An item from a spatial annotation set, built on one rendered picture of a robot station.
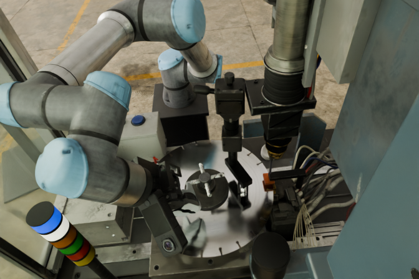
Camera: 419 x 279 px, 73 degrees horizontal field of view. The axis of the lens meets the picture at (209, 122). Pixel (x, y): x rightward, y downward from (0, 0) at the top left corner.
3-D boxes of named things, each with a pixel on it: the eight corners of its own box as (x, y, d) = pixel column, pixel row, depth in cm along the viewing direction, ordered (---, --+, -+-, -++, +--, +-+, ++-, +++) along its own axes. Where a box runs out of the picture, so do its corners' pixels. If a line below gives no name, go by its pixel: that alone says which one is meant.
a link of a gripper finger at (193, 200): (203, 196, 60) (179, 188, 54) (205, 203, 60) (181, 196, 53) (185, 205, 62) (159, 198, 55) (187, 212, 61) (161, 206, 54)
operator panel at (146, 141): (90, 169, 105) (73, 142, 94) (96, 146, 113) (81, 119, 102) (165, 160, 105) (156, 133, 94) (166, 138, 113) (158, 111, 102)
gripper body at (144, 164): (183, 167, 61) (144, 151, 51) (192, 205, 56) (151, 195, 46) (155, 182, 63) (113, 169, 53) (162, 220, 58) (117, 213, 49)
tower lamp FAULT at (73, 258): (65, 262, 57) (58, 256, 55) (70, 240, 60) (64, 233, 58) (86, 260, 57) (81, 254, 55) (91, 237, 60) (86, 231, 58)
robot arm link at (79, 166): (77, 127, 37) (55, 194, 34) (136, 152, 46) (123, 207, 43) (43, 131, 41) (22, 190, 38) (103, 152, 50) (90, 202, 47)
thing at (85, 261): (72, 268, 59) (65, 262, 57) (77, 245, 62) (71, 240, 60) (93, 265, 59) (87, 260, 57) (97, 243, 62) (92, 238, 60)
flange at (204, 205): (202, 218, 66) (201, 213, 65) (176, 187, 73) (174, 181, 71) (237, 190, 71) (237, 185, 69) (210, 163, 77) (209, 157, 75)
